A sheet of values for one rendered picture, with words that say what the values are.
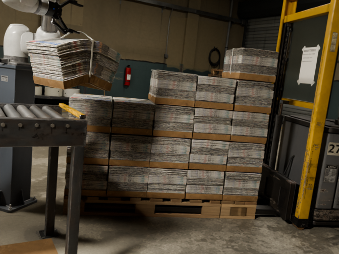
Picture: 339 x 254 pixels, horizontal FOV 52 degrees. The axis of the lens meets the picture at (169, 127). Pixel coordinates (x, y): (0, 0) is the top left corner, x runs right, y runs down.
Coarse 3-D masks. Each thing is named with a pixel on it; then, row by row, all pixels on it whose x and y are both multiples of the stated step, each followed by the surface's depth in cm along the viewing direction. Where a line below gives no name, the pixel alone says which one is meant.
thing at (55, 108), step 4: (0, 104) 184; (4, 104) 185; (12, 104) 187; (16, 104) 188; (20, 104) 189; (24, 104) 191; (28, 104) 193; (32, 104) 194; (36, 104) 196; (40, 104) 198; (44, 104) 200; (16, 108) 189; (28, 108) 192; (40, 108) 195; (52, 108) 198; (56, 108) 199; (60, 108) 200; (4, 112) 186; (60, 112) 201
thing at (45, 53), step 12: (36, 48) 176; (48, 48) 169; (60, 48) 166; (72, 48) 171; (84, 48) 177; (36, 60) 181; (48, 60) 174; (60, 60) 168; (72, 60) 173; (84, 60) 178; (36, 72) 186; (48, 72) 178; (60, 72) 171; (72, 72) 175; (84, 72) 180
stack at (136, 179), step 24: (72, 96) 237; (96, 96) 256; (96, 120) 236; (120, 120) 239; (144, 120) 242; (168, 120) 245; (192, 120) 249; (216, 120) 252; (96, 144) 238; (120, 144) 241; (144, 144) 244; (168, 144) 247; (192, 144) 251; (216, 144) 254; (96, 168) 242; (120, 168) 244; (144, 168) 247; (168, 168) 252; (168, 192) 254; (192, 192) 257; (216, 192) 261; (144, 216) 253; (168, 216) 257; (192, 216) 260; (216, 216) 264
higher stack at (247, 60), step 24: (240, 48) 251; (240, 72) 248; (264, 72) 251; (240, 96) 251; (264, 96) 254; (240, 120) 254; (264, 120) 258; (240, 144) 258; (240, 192) 264; (240, 216) 267
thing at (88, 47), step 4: (88, 40) 178; (88, 44) 178; (96, 44) 182; (88, 48) 179; (96, 48) 183; (88, 52) 180; (96, 52) 183; (88, 56) 180; (92, 56) 182; (96, 56) 184; (88, 60) 180; (92, 60) 182; (88, 64) 182; (92, 64) 183; (88, 68) 182; (92, 68) 184; (88, 72) 182; (92, 72) 184
